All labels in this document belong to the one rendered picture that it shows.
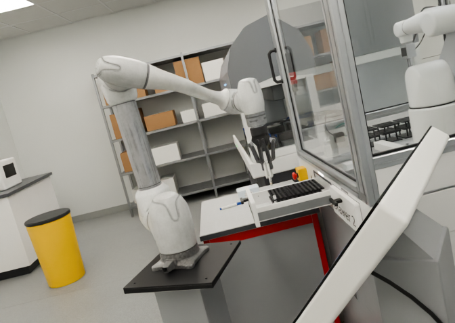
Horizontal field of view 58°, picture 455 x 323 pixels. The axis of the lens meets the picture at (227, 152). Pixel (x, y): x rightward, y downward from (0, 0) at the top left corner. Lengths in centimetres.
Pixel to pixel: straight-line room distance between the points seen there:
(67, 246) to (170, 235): 261
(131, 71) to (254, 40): 118
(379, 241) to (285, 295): 155
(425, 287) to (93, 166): 580
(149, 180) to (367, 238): 126
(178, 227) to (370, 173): 72
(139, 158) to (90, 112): 456
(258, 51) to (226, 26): 353
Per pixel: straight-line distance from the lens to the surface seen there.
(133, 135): 174
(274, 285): 211
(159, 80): 162
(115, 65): 158
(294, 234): 202
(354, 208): 144
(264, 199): 195
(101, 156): 630
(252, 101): 175
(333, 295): 69
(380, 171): 134
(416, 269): 84
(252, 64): 257
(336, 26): 128
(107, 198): 641
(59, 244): 410
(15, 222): 481
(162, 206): 158
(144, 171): 175
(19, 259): 493
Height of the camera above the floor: 139
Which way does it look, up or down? 9 degrees down
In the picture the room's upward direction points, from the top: 14 degrees counter-clockwise
